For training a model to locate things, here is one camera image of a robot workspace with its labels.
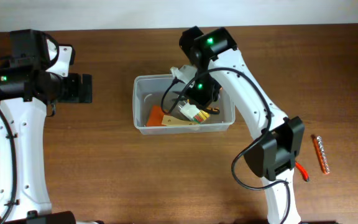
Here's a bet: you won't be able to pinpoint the orange black long-nose pliers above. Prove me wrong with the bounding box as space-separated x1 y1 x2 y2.
205 107 220 114

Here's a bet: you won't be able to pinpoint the clear case of coloured plugs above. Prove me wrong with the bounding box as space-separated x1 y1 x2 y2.
178 101 211 124

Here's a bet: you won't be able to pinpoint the clear plastic storage container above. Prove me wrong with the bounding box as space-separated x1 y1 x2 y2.
132 74 236 135

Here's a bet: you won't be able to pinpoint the orange scraper with wooden handle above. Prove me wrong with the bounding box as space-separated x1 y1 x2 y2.
146 105 198 127

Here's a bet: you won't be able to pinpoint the orange socket bit rail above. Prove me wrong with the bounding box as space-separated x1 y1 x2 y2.
311 134 331 175

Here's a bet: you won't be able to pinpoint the red handled side cutters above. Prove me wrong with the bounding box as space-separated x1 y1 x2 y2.
295 161 310 182

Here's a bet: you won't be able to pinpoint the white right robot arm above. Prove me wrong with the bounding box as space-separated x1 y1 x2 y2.
179 26 305 223

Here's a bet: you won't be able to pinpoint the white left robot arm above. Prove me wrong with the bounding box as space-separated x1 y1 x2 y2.
0 29 93 223

